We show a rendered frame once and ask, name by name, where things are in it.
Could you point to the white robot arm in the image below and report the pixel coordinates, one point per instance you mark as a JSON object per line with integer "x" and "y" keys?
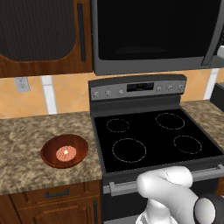
{"x": 172, "y": 192}

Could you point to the round pink waffle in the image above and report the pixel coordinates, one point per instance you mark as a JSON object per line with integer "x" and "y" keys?
{"x": 66, "y": 153}

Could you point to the brown wooden bowl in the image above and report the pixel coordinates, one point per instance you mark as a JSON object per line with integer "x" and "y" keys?
{"x": 51, "y": 154}

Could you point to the grey microwave oven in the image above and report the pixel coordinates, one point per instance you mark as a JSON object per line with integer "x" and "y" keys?
{"x": 157, "y": 36}

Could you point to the dark microwave door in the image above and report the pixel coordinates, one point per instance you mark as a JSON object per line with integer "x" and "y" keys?
{"x": 151, "y": 29}

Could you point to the brown wooden base cupboard door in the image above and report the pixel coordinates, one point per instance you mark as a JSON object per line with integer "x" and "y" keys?
{"x": 58, "y": 213}

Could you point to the black and grey stove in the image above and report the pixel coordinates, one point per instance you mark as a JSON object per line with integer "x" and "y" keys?
{"x": 151, "y": 131}

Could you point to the dark appliance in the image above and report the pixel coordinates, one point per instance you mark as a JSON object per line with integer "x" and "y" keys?
{"x": 218, "y": 96}

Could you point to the brown wooden drawer front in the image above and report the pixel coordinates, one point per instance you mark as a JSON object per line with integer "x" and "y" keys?
{"x": 35, "y": 196}

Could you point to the grey wall socket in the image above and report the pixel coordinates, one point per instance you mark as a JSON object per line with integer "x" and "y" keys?
{"x": 22, "y": 84}

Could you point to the dark wood wall cupboard door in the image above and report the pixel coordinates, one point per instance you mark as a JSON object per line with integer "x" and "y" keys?
{"x": 40, "y": 35}

